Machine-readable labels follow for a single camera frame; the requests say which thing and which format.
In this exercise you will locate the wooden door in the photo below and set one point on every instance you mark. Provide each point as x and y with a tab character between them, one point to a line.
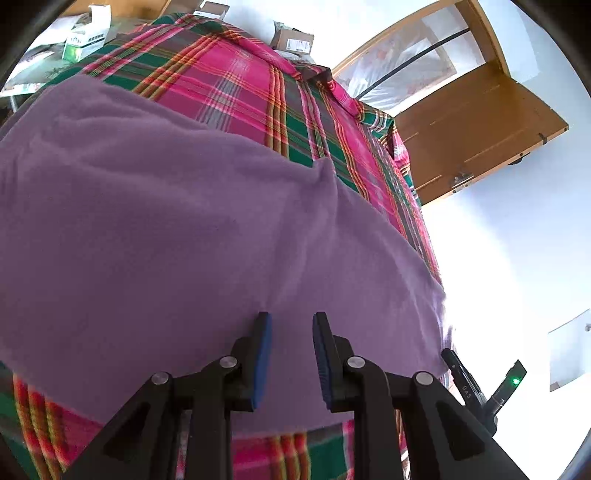
458	110

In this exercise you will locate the wooden wardrobe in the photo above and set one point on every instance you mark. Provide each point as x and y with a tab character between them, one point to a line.
141	9

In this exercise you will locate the green white tissue box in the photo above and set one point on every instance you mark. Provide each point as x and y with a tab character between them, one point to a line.
86	39

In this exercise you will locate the black vertical pole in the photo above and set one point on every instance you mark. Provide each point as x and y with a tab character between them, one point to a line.
413	59

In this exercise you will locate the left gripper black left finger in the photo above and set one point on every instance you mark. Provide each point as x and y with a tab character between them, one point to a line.
141	439

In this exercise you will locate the folding table with printed top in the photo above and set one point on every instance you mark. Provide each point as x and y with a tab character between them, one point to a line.
42	61

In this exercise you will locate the pink green plaid bedsheet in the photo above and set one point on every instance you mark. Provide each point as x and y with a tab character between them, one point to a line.
225	78

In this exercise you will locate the white open cardboard box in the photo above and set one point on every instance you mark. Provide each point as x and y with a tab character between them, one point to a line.
211	10

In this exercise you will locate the brown cardboard box with label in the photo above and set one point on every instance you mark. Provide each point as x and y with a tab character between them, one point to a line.
291	40

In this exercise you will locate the purple fleece pants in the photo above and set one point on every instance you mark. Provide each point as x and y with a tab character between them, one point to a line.
136	240

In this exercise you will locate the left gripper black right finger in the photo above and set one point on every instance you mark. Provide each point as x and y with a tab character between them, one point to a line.
405	427

